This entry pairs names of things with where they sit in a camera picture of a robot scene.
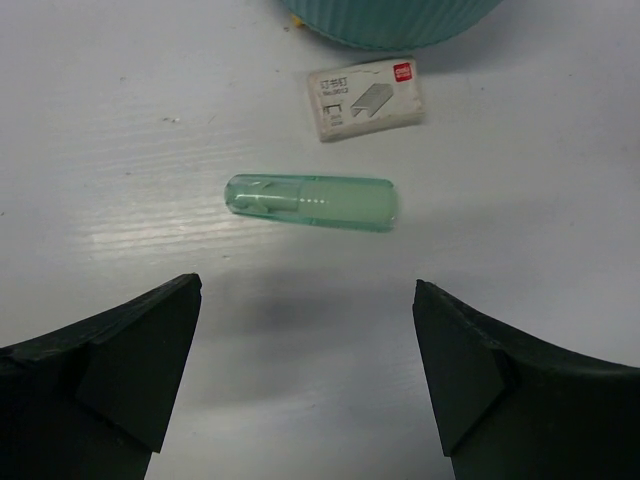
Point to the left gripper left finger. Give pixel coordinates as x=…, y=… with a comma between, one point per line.
x=93, y=400

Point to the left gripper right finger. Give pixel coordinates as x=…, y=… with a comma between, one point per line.
x=511, y=406

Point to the green translucent highlighter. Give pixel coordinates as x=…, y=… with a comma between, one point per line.
x=351, y=203

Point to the teal round desk organizer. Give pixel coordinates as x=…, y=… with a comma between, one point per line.
x=390, y=25

